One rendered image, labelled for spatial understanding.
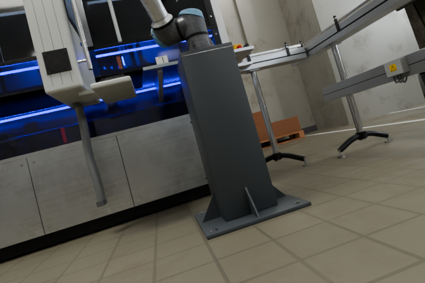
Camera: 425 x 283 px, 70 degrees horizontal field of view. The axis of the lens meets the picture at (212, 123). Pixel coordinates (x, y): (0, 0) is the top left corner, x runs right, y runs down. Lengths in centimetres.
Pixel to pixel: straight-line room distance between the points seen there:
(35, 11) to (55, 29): 13
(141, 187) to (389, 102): 523
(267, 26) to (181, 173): 532
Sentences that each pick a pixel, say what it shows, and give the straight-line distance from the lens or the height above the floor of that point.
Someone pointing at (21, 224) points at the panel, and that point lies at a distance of 227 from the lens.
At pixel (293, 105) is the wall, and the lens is 677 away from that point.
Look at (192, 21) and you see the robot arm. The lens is 154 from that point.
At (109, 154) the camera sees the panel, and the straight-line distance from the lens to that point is 214.
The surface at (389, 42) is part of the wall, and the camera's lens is 682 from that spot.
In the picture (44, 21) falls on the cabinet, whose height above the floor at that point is 116.
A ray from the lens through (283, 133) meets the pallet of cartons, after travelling 553.
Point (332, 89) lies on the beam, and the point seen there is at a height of 51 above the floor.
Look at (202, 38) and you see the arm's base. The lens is 151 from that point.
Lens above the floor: 37
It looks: 3 degrees up
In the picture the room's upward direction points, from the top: 15 degrees counter-clockwise
